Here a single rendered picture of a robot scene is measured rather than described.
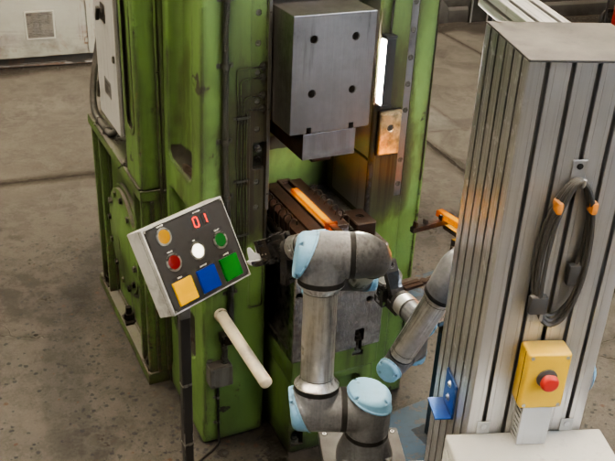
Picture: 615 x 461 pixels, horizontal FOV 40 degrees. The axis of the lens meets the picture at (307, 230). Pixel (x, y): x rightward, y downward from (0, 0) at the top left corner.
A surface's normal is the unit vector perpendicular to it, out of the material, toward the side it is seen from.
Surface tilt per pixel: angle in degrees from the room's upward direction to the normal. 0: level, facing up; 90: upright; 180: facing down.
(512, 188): 90
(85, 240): 0
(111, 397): 0
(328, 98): 90
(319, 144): 90
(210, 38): 90
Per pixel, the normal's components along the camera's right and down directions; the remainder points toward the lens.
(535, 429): 0.11, 0.47
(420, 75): 0.43, 0.44
